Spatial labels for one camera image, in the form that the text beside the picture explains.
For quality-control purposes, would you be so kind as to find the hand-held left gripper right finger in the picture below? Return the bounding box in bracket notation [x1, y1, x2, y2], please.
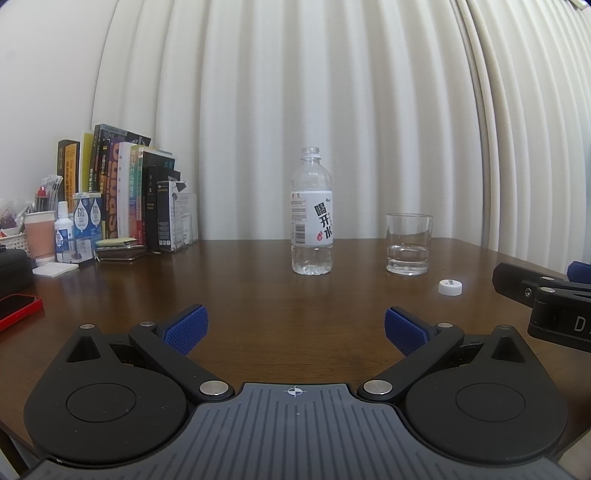
[358, 306, 527, 401]

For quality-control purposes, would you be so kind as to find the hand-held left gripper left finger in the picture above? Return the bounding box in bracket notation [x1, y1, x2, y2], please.
[67, 304, 234, 401]

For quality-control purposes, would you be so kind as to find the clear drinking glass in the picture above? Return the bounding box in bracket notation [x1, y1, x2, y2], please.
[385, 213, 433, 276]

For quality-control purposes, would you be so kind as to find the clear plastic water bottle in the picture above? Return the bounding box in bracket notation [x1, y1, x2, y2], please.
[291, 147, 334, 276]

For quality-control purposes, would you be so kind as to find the white solution bottle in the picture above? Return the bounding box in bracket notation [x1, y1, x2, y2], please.
[54, 202, 75, 264]

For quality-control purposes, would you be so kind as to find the brown metal tin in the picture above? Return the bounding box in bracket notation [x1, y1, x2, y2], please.
[95, 244, 148, 264]

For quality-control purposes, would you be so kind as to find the white product box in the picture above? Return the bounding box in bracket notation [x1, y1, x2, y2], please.
[157, 181, 199, 252]

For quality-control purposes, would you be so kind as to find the small clear plastic box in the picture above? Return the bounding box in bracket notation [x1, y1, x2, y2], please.
[74, 240, 96, 268]

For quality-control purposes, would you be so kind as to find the white notepad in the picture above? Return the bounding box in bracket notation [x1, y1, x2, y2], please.
[32, 263, 79, 280]

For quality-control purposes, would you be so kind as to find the blue and white carton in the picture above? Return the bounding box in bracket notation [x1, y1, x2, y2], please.
[71, 193, 103, 243]

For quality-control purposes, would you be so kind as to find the row of books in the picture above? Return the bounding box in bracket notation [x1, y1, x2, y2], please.
[57, 124, 181, 253]

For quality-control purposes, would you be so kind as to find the red smartphone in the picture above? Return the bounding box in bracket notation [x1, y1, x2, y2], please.
[0, 293, 43, 333]

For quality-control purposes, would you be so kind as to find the pink paper cup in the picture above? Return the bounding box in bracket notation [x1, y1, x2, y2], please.
[24, 210, 57, 260]

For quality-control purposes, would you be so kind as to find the black zip case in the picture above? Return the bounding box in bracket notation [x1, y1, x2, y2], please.
[0, 247, 36, 301]

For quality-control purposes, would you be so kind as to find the white plastic basket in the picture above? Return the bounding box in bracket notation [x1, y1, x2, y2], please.
[0, 232, 28, 256]

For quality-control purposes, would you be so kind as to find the bundle of pens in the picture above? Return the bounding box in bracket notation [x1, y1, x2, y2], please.
[34, 174, 64, 214]

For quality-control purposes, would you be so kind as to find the white curtain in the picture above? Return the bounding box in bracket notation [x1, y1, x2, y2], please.
[95, 0, 591, 273]

